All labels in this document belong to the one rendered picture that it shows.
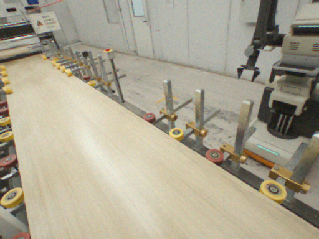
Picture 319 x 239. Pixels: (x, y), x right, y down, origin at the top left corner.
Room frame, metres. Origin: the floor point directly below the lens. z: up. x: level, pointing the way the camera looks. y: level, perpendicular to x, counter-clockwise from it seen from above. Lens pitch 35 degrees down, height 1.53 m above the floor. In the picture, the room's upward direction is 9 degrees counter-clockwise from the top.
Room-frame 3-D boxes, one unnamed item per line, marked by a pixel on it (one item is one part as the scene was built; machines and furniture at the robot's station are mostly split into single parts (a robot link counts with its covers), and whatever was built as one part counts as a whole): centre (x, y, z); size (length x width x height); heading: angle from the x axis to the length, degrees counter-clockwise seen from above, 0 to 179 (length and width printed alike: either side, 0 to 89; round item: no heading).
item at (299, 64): (1.07, -1.00, 0.99); 0.28 x 0.16 x 0.22; 35
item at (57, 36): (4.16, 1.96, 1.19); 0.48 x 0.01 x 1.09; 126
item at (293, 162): (0.45, -0.54, 0.83); 0.43 x 0.03 x 0.04; 126
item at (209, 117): (0.85, -0.25, 0.84); 0.43 x 0.03 x 0.04; 126
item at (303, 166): (0.39, -0.53, 0.86); 0.04 x 0.04 x 0.48; 36
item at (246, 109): (0.59, -0.38, 0.90); 0.04 x 0.04 x 0.48; 36
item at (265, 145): (1.24, -1.24, 0.16); 0.67 x 0.64 x 0.25; 126
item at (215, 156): (0.53, -0.24, 0.85); 0.08 x 0.08 x 0.11
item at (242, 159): (0.61, -0.37, 0.81); 0.14 x 0.06 x 0.05; 36
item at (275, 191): (0.33, -0.38, 0.85); 0.08 x 0.08 x 0.11
